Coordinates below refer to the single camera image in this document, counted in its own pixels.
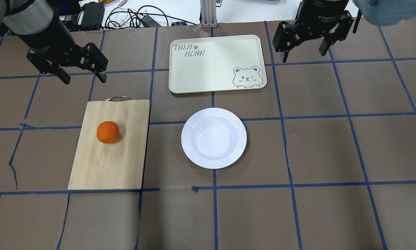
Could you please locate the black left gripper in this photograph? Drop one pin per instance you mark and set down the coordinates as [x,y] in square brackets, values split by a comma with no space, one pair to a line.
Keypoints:
[45,39]

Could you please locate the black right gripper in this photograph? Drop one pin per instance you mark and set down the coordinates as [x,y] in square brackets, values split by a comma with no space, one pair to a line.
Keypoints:
[319,14]

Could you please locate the orange fruit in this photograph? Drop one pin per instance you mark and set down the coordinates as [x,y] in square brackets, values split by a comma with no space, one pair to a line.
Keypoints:
[108,132]

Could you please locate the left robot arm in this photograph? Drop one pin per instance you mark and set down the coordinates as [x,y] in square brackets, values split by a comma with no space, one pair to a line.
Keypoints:
[31,17]

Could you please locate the cream bear tray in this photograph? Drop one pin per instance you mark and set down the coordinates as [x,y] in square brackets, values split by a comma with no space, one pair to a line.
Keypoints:
[225,63]

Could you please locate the black power adapter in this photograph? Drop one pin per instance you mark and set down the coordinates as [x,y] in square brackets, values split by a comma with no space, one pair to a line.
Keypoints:
[92,16]

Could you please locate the wooden cutting board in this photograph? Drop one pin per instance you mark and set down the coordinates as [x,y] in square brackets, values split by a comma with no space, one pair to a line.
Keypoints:
[116,166]

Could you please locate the white round plate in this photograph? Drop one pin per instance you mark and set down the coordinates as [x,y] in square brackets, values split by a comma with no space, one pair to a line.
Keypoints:
[213,138]

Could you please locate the aluminium frame post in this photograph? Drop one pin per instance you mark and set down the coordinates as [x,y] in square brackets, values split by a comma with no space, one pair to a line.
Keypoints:
[209,14]

